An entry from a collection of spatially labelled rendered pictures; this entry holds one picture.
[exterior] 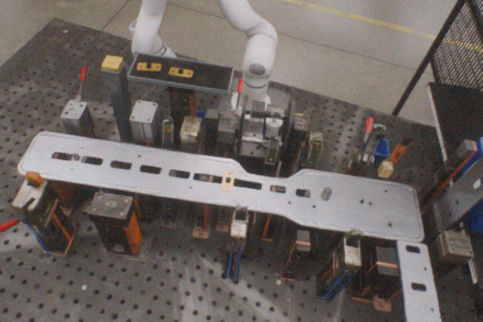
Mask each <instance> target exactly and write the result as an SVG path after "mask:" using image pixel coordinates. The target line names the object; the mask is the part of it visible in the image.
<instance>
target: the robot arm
mask: <svg viewBox="0 0 483 322"><path fill-rule="evenodd" d="M166 4H167V0H143V1H142V6H141V9H140V14H139V17H138V18H137V19H135V20H133V21H132V22H131V25H130V27H129V30H130V31H131V32H132V34H133V40H132V45H131V51H132V54H133V55H134V56H135V57H136V55H137V52H138V51H140V52H145V53H151V54H156V55H161V56H167V57H176V56H175V55H174V52H173V51H172V50H171V49H170V48H169V47H165V45H166V44H165V43H163V41H162V40H161V39H160V37H159V35H158V33H157V32H158V28H159V26H160V23H161V20H162V17H163V14H164V12H165V7H166ZM217 5H218V7H220V10H221V11H222V12H223V14H224V16H225V17H226V19H227V20H228V22H229V23H230V25H231V26H232V27H233V28H235V29H237V30H239V31H244V32H245V33H246V36H247V38H248V43H247V47H246V51H245V57H244V62H243V76H242V78H243V80H244V86H243V91H242V95H241V99H240V104H239V109H240V110H239V111H240V113H239V116H242V106H243V101H244V96H245V95H248V101H247V108H246V110H248V111H250V110H251V103H252V100H259V101H264V102H266V105H267V103H270V101H269V98H268V96H267V95H266V91H267V87H268V83H269V77H270V75H271V73H272V70H273V66H274V62H275V54H276V48H277V44H278V35H277V32H276V30H275V28H274V27H273V26H272V25H271V24H269V23H268V22H266V21H265V19H263V18H262V17H261V16H259V15H258V14H256V12H255V11H254V10H252V8H251V6H250V5H249V3H248V1H247V0H217ZM177 58H182V57H177ZM183 59H185V58H183ZM266 105H265V111H266Z"/></svg>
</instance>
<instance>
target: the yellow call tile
mask: <svg viewBox="0 0 483 322"><path fill-rule="evenodd" d="M122 61H123V58H120V57H114V56H110V55H107V56H106V59H105V61H104V63H102V65H101V67H102V68H105V69H114V70H118V69H119V67H120V65H121V64H122Z"/></svg>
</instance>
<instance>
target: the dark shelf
mask: <svg viewBox="0 0 483 322"><path fill-rule="evenodd" d="M427 90H428V94H429V101H430V104H431V108H432V114H433V118H434V122H435V124H436V129H437V132H438V138H439V142H440V146H441V152H442V155H443V159H444V161H445V160H449V158H450V157H451V156H452V154H453V153H454V152H455V151H456V150H457V147H458V146H460V145H461V144H462V142H463V141H464V140H472V142H475V144H477V142H478V140H479V139H480V137H482V136H483V99H482V97H481V93H480V90H479V89H478V88H472V87H462V86H456V85H451V84H440V83H435V82H429V83H428V84H427ZM462 175H463V168H461V169H460V170H459V171H457V173H456V174H455V175H454V177H453V178H452V179H451V180H450V181H449V183H450V186H452V185H453V184H454V183H455V182H456V181H457V180H458V179H459V178H460V177H461V176H462ZM460 231H461V234H467V235H468V236H469V239H470V244H471V247H472V252H473V257H472V258H471V259H470V260H469V261H468V263H469V268H470V273H471V276H472V282H473V285H474V286H475V290H477V291H480V292H483V233H480V232H474V231H472V230H470V228H469V224H468V218H465V219H464V220H463V221H462V222H461V223H460Z"/></svg>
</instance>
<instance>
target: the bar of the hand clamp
mask: <svg viewBox="0 0 483 322"><path fill-rule="evenodd" d="M385 131H386V126H385V124H378V123H376V124H374V126H373V128H372V130H371V131H370V133H369V135H368V138H367V140H366V142H365V146H364V148H363V149H362V152H361V160H360V162H359V164H361V163H362V160H363V157H364V156H365V154H368V161H366V165H369V163H370V162H371V159H372V158H373V156H374V153H375V151H376V149H377V147H378V145H379V142H380V140H381V139H383V138H384V137H385V134H383V133H385Z"/></svg>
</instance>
